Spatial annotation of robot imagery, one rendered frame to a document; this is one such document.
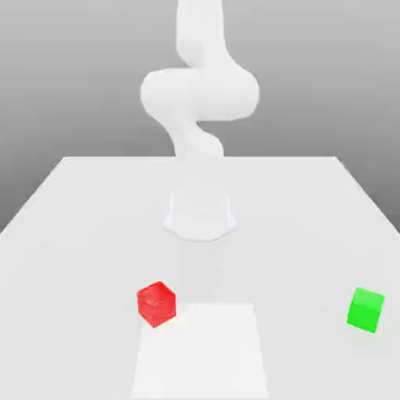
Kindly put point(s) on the small green cube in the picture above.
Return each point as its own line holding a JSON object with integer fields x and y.
{"x": 365, "y": 311}

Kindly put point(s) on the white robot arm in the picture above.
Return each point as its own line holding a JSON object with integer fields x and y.
{"x": 200, "y": 93}

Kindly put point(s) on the small red cube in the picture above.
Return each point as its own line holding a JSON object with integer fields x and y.
{"x": 156, "y": 304}

